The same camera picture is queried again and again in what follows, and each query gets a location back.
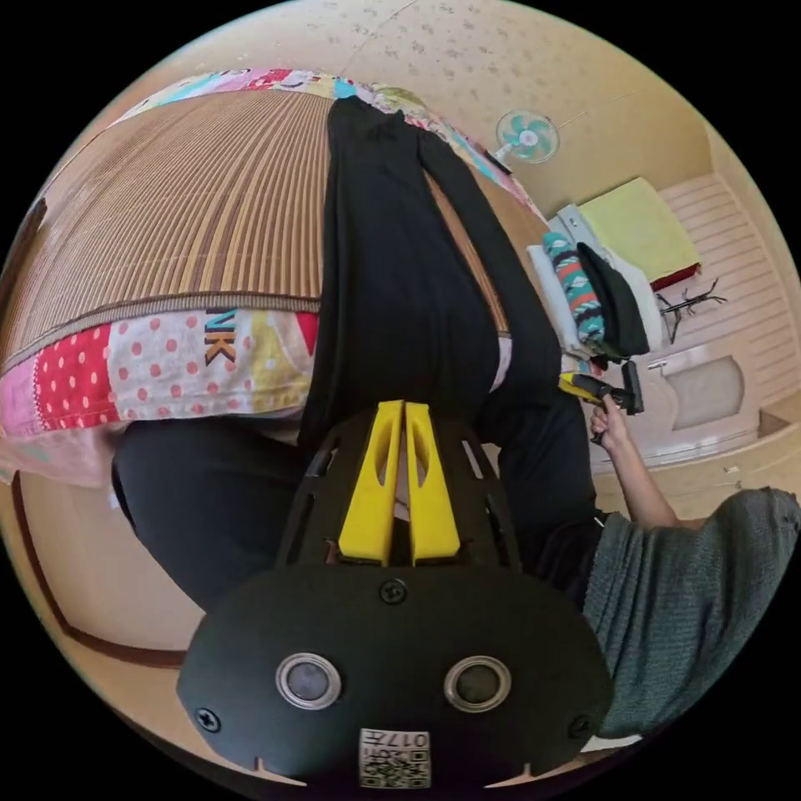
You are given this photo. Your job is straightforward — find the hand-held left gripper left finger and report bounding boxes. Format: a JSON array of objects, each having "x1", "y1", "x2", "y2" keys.
[{"x1": 338, "y1": 400, "x2": 406, "y2": 568}]

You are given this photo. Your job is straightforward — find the person's right hand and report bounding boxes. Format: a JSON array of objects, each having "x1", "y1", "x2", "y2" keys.
[{"x1": 589, "y1": 403, "x2": 629, "y2": 449}]

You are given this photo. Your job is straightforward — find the black pants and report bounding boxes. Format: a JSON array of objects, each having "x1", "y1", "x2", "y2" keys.
[{"x1": 299, "y1": 94, "x2": 564, "y2": 453}]

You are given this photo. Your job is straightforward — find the person's right forearm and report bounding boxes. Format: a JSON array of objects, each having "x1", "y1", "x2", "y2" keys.
[{"x1": 607, "y1": 437, "x2": 681, "y2": 531}]

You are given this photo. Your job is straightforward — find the pale panelled door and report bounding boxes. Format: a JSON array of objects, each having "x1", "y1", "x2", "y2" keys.
[{"x1": 644, "y1": 172, "x2": 791, "y2": 463}]

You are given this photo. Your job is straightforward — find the pile of clothes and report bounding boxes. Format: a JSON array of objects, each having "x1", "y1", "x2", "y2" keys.
[{"x1": 525, "y1": 177, "x2": 703, "y2": 365}]

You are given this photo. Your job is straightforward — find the white and teal wall fan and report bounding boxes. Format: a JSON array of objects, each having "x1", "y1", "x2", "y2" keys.
[{"x1": 486, "y1": 109, "x2": 562, "y2": 176}]

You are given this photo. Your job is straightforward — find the bed with woven mat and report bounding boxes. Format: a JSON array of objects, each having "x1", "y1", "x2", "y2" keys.
[{"x1": 0, "y1": 67, "x2": 567, "y2": 491}]

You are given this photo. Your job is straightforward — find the black coat rack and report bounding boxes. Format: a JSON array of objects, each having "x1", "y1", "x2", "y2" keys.
[{"x1": 653, "y1": 278, "x2": 729, "y2": 346}]

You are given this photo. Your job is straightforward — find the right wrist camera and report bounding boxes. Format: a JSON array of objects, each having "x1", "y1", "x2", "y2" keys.
[{"x1": 620, "y1": 360, "x2": 647, "y2": 416}]

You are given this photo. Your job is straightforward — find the person's body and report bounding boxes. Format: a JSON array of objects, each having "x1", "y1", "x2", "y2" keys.
[{"x1": 111, "y1": 390, "x2": 801, "y2": 741}]

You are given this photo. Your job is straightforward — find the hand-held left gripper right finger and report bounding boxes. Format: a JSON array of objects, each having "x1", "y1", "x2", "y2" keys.
[{"x1": 405, "y1": 401, "x2": 462, "y2": 566}]

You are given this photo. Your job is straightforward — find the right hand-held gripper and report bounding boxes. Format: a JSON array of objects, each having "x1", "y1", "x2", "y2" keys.
[{"x1": 557, "y1": 372, "x2": 625, "y2": 446}]

